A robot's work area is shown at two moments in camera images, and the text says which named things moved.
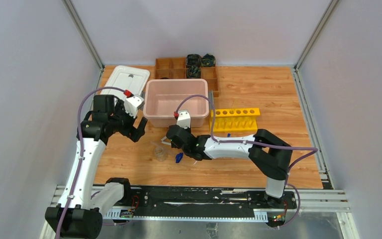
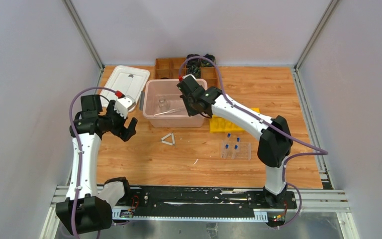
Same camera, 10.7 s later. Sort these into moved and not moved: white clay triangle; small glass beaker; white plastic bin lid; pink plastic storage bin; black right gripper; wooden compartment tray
Moved: small glass beaker; black right gripper
Not moved: white plastic bin lid; white clay triangle; pink plastic storage bin; wooden compartment tray
